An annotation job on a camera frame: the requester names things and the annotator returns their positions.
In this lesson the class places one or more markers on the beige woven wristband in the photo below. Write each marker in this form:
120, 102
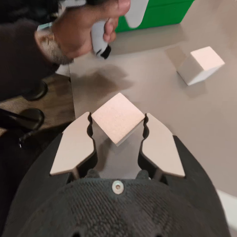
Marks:
50, 48

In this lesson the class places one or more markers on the white foam cube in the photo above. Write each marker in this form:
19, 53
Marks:
207, 57
118, 118

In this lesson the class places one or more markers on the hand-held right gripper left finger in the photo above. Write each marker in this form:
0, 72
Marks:
74, 148

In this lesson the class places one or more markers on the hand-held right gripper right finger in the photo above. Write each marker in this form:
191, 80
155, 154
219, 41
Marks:
161, 148

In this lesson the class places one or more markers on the green plastic bin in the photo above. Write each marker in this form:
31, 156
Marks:
163, 13

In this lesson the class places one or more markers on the person's left forearm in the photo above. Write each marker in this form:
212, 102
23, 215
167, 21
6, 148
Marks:
18, 55

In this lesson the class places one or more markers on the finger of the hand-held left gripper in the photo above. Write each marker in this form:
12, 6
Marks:
137, 13

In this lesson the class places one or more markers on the person's left hand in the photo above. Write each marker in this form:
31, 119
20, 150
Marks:
77, 33

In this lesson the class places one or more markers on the black office chair base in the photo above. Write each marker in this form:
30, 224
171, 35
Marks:
31, 118

